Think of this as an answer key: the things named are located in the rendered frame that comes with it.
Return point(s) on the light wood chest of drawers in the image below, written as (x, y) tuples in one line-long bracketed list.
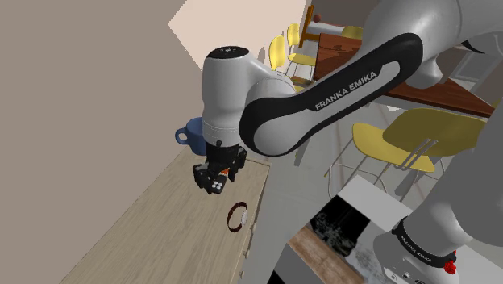
[(177, 228)]

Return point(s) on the black box with white dots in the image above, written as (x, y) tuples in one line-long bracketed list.
[(216, 185)]

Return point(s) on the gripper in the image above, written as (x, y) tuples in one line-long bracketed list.
[(223, 154)]

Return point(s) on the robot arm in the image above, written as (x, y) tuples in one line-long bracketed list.
[(226, 98)]

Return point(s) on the brown wooden dining table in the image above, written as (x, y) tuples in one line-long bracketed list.
[(436, 98)]

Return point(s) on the blue mug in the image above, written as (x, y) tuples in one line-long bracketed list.
[(193, 135)]

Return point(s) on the wooden bed white mattress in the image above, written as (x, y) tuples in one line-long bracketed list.
[(326, 28)]

